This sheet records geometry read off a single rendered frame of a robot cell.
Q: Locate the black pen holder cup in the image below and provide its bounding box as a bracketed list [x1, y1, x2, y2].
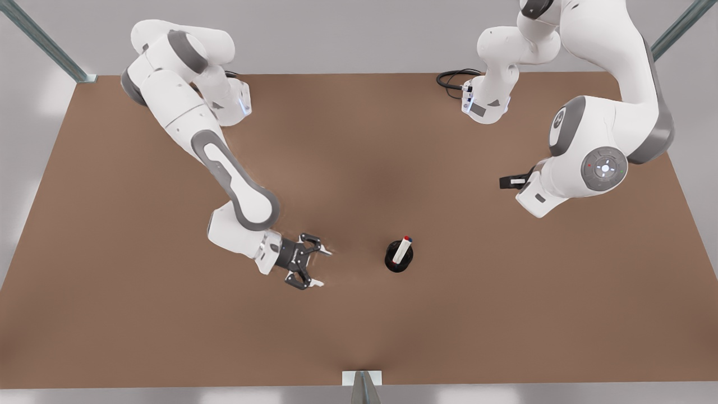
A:
[384, 240, 415, 274]

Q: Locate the white pen with red-blue cap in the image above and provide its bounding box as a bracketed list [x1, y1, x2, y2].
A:
[392, 236, 413, 265]

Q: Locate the silver frame post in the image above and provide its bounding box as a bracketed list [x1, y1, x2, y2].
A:
[0, 0, 98, 84]
[342, 370, 384, 404]
[650, 0, 718, 62]

